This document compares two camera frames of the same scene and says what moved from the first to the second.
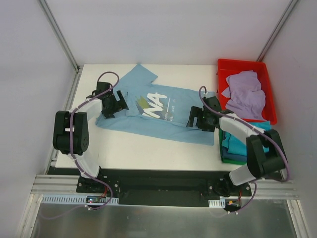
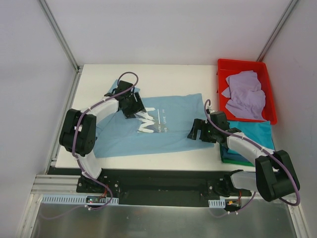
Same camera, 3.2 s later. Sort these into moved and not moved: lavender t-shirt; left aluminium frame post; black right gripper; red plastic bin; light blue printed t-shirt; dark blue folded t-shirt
Moved: black right gripper; light blue printed t-shirt
Not moved: dark blue folded t-shirt; left aluminium frame post; red plastic bin; lavender t-shirt
